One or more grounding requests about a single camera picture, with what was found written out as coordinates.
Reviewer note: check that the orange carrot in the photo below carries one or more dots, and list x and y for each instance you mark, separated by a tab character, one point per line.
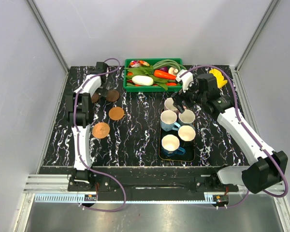
164	75

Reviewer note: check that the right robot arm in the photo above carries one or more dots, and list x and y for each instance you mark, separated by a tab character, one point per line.
266	166

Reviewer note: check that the pink cup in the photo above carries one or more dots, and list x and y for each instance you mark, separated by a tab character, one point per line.
168	105

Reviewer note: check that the leafy green vegetable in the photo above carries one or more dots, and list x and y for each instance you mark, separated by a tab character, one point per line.
145	71

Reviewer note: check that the white cup dark body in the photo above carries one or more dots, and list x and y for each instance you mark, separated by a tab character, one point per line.
186	135

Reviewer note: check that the green long beans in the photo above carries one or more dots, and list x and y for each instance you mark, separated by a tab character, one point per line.
168	63

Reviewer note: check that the woven rattan coaster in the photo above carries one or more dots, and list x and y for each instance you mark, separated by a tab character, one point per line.
100	130

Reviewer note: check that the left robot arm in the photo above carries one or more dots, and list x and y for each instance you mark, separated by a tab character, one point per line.
79	112

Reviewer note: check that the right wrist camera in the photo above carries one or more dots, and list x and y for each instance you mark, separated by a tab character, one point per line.
185	78

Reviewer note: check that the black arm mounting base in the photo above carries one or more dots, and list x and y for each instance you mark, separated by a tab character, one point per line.
146	184

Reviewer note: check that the purple onion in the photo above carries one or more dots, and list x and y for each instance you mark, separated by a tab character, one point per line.
164	69

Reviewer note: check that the light brown wooden coaster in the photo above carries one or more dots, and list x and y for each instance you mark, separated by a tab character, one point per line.
116	113

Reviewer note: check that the colourful snack packet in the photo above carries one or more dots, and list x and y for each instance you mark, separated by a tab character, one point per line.
138	63

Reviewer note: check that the yellow napa cabbage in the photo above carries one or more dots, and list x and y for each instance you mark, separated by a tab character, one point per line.
219	77

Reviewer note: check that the green plastic vegetable tray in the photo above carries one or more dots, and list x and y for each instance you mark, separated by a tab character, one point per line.
153	61

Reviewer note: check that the dark blue cup front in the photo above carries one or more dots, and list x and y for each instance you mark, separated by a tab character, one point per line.
171	146

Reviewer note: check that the white mushroom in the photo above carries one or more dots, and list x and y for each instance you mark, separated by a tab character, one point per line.
173	71

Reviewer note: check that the white radish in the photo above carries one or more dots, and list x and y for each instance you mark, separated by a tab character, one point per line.
142	80

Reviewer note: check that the black serving tray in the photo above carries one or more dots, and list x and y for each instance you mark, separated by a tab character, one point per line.
187	157

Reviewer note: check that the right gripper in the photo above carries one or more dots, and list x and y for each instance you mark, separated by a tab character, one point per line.
177	98

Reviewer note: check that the dark walnut coaster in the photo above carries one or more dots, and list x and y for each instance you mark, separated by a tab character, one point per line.
112	95
95	98

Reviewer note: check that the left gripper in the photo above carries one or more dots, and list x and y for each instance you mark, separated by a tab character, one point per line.
103	91

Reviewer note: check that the light blue cup left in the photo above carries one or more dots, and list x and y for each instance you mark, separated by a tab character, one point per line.
168	121

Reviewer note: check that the grey blue cup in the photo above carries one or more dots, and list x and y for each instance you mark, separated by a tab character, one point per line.
186	118

